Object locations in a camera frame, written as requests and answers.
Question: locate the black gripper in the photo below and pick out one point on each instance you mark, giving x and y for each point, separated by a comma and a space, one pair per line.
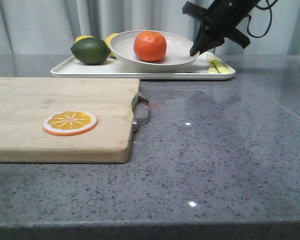
217, 22

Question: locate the beige round plate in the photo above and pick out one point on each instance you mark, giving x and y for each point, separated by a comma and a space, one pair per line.
177, 53

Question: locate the orange mandarin fruit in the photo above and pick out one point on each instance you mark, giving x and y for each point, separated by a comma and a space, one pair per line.
150, 46

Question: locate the white rectangular tray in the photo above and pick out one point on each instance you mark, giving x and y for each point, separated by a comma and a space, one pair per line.
114, 68

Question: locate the yellow plastic fork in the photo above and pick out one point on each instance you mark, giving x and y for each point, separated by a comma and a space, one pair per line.
212, 68

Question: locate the yellow plastic knife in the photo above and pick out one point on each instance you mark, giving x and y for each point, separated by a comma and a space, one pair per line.
220, 65

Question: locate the right yellow lemon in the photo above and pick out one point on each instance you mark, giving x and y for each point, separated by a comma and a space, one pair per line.
108, 39

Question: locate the yellow lemon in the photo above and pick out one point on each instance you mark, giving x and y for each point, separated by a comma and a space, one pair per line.
108, 39
82, 37

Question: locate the green lime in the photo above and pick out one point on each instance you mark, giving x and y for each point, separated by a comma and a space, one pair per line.
90, 51

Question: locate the left yellow lemon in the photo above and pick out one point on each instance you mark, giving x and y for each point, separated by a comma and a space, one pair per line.
82, 37

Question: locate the orange slice toy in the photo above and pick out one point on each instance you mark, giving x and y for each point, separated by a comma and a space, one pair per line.
70, 123

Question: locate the grey curtain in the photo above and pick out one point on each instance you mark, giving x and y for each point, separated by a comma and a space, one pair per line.
38, 27

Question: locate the wooden cutting board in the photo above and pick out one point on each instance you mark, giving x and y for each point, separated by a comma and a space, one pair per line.
27, 103

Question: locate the metal cutting board handle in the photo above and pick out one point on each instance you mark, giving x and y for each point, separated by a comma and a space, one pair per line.
141, 111

